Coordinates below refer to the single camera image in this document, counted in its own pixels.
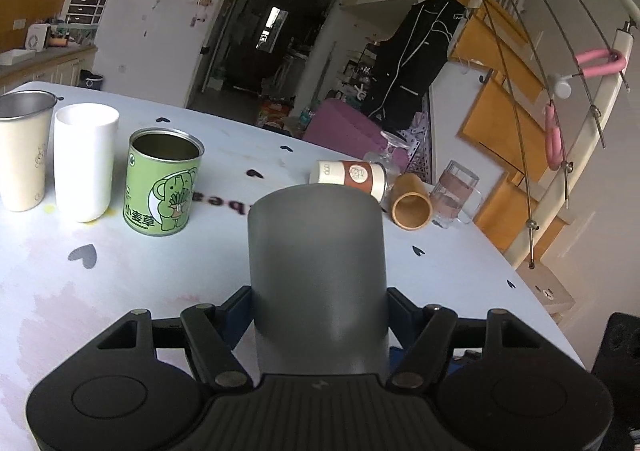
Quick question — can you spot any dark grey cup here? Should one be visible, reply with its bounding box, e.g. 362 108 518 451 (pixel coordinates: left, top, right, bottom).
247 185 388 376

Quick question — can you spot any bamboo wooden cup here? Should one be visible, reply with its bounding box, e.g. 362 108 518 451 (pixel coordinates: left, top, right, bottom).
390 173 433 230

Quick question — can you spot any white cup brown sleeve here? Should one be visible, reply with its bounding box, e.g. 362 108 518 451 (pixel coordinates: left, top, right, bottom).
309 161 386 202

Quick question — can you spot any white plastic cup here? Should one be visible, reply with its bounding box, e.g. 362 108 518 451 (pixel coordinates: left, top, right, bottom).
53 102 119 223

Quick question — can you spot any cream steel-rimmed cup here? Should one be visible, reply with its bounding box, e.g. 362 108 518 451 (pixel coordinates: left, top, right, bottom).
0 89 58 213

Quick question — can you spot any glass mug brown band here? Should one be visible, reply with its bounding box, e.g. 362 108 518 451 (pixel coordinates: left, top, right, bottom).
431 160 484 229

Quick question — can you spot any clear wine glass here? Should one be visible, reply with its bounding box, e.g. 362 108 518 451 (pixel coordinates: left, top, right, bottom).
363 130 410 202

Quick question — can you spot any green cartoon tin can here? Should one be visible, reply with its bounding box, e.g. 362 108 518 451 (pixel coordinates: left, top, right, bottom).
122 127 205 237

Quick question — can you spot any lower pink clip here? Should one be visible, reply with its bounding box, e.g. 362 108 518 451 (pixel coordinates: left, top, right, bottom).
544 100 564 171

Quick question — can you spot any pink clip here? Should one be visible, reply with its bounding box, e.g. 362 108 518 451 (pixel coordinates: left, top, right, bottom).
574 48 627 78
544 100 564 171

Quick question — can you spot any black hanging coat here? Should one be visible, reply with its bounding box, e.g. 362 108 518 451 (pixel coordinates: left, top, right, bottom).
361 0 466 133

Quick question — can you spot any cream sideboard cabinet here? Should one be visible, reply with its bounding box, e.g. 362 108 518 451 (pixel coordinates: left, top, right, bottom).
0 45 98 94

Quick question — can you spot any upper pink clip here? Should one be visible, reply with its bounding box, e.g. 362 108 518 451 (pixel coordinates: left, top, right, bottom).
574 48 627 78

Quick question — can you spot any wooden staircase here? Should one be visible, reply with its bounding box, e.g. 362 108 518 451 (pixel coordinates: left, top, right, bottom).
450 0 548 253

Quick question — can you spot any white box on counter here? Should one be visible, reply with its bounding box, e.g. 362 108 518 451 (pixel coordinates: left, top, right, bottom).
0 49 36 67

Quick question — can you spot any white small appliance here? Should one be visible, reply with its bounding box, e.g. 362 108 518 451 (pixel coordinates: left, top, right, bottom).
25 23 50 52

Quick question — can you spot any small drawer organizer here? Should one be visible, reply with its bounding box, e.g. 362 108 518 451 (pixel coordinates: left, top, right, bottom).
64 0 107 26

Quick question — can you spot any white stair railing post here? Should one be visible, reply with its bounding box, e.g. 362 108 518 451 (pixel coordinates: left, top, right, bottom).
504 20 634 268

